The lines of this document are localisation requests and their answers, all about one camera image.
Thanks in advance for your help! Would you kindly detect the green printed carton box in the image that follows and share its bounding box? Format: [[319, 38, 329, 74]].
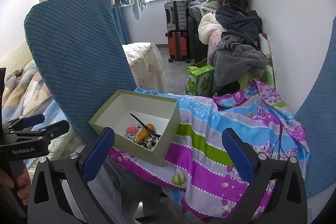
[[185, 59, 215, 97]]

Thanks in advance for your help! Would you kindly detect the green white cardboard box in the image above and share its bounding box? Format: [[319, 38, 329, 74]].
[[89, 90, 181, 166]]

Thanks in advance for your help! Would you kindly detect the blue knitted chair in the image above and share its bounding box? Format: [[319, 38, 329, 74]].
[[294, 23, 336, 198], [24, 0, 136, 141]]

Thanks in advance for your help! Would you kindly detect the person's left hand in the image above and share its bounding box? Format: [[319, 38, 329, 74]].
[[0, 162, 31, 206]]

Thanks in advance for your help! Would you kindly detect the orange gourd-shaped pendant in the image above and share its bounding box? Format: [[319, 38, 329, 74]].
[[134, 123, 155, 143]]

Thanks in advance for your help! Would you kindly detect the grey fleece garment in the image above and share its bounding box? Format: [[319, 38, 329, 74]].
[[209, 35, 267, 88]]

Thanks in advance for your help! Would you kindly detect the colourful floral bed sheet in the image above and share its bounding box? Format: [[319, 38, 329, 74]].
[[109, 80, 310, 221]]

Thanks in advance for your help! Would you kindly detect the pastel checked quilt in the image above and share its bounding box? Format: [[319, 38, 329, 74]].
[[2, 60, 66, 130]]

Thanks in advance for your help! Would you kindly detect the silver ring bracelet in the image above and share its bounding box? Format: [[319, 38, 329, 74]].
[[123, 122, 144, 139]]

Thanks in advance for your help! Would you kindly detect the black hair stick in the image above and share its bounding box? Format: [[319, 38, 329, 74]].
[[130, 113, 161, 138]]

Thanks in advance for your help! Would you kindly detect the cream fluffy blanket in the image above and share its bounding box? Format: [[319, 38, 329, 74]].
[[198, 12, 227, 45]]

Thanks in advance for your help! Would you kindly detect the dark navy jacket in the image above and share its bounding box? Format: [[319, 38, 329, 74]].
[[215, 3, 262, 44]]

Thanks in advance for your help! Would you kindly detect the green jade pendant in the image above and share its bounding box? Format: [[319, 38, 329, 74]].
[[146, 141, 156, 151]]

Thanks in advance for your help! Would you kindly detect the red hard suitcase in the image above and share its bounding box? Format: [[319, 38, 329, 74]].
[[165, 31, 189, 63]]

